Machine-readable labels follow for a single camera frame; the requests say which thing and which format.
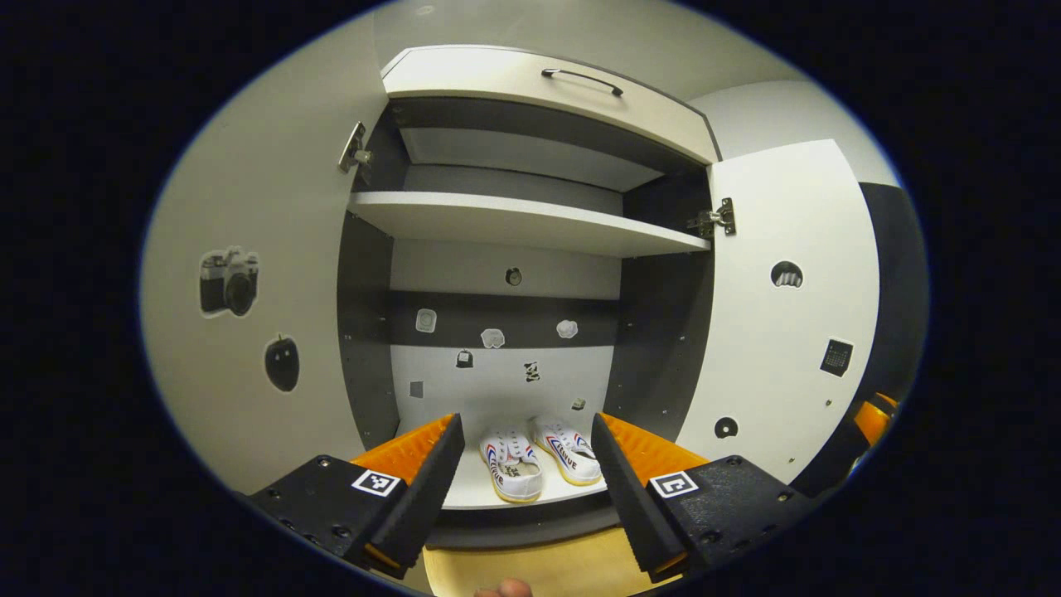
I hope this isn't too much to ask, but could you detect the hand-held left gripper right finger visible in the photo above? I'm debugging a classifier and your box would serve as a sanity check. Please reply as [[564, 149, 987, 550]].
[[590, 412, 817, 581]]

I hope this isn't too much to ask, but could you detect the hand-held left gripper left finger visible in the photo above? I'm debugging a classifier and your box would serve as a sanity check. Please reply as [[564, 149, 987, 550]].
[[249, 413, 467, 580]]

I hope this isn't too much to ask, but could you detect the white shoe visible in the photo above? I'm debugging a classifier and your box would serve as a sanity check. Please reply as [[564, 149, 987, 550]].
[[479, 425, 545, 503], [530, 416, 603, 487]]

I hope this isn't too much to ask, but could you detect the white cabinet door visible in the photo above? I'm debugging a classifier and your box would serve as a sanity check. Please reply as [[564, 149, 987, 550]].
[[139, 12, 390, 496], [676, 138, 881, 486]]

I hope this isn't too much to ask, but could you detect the white shoe cabinet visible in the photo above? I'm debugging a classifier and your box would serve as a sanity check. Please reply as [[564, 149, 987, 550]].
[[336, 43, 722, 550]]

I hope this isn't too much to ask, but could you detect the metal door hinge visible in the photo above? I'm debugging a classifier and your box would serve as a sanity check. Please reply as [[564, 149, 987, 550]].
[[686, 197, 737, 238], [338, 122, 374, 173]]

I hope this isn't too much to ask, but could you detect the white cabinet shelf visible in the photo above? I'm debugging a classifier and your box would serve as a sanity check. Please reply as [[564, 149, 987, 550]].
[[346, 191, 712, 258]]

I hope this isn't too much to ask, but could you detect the white cabinet drawer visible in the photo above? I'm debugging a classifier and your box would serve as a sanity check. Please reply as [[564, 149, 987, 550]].
[[381, 46, 720, 165]]

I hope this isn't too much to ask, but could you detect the metal drawer handle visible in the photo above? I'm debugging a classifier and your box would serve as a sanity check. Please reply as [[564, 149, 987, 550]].
[[541, 68, 624, 98]]

